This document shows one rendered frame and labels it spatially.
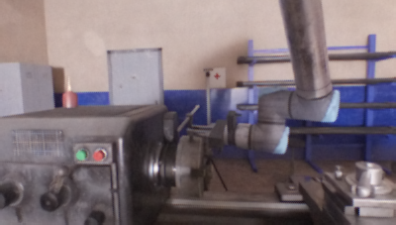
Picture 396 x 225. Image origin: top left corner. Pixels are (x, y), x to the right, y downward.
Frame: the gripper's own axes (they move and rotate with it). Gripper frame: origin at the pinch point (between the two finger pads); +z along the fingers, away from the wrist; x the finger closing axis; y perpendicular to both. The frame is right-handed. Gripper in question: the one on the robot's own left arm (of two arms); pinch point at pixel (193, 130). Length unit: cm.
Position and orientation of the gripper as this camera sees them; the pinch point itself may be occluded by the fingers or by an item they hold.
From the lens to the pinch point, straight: 80.4
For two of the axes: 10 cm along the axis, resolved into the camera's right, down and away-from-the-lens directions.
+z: -9.3, -0.5, 3.8
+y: 1.1, 9.2, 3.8
